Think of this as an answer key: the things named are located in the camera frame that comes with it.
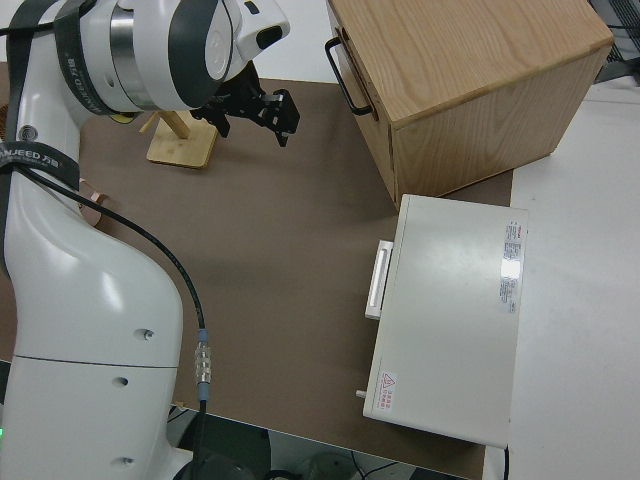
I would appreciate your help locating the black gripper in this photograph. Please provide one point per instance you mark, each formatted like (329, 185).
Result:
(242, 97)

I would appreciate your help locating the pink mug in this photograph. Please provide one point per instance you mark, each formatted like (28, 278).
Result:
(92, 210)

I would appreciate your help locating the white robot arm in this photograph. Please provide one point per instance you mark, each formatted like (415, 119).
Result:
(75, 300)

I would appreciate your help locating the wooden mug tree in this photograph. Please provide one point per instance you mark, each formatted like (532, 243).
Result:
(182, 150)

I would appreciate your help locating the brown table mat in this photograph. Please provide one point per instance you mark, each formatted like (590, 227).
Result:
(300, 200)

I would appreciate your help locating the large wooden box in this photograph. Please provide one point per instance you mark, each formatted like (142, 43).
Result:
(475, 60)

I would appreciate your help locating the white toaster oven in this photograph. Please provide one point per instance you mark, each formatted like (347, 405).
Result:
(450, 300)

